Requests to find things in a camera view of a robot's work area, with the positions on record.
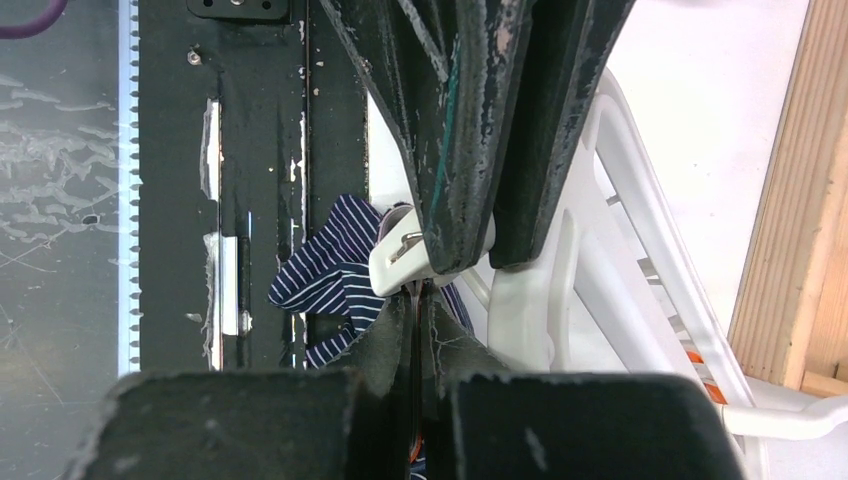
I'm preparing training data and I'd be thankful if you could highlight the orange clip right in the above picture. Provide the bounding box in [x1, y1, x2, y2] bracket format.
[685, 349, 727, 405]

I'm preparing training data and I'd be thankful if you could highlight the wooden hanger rack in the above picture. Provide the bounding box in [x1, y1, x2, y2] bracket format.
[729, 1, 847, 397]

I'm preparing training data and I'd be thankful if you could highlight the white clip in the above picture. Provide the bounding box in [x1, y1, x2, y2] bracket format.
[368, 203, 496, 298]

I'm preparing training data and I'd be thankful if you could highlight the navy striped boxer underwear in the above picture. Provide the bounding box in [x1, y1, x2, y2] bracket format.
[268, 193, 475, 480]

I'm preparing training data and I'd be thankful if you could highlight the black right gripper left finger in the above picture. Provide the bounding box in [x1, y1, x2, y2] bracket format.
[65, 294, 413, 479]

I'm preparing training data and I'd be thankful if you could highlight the white plastic clip hanger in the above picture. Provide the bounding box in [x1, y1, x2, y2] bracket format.
[462, 71, 847, 479]

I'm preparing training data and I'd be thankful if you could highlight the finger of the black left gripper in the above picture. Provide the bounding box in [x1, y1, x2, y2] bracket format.
[490, 0, 635, 269]
[323, 1, 531, 274]

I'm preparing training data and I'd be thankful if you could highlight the white slotted cable duct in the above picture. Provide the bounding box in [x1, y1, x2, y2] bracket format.
[117, 0, 142, 377]

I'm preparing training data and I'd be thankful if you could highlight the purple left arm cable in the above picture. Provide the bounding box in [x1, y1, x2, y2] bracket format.
[0, 0, 69, 41]

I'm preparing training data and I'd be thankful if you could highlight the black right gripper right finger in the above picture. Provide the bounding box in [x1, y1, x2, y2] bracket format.
[420, 291, 743, 479]

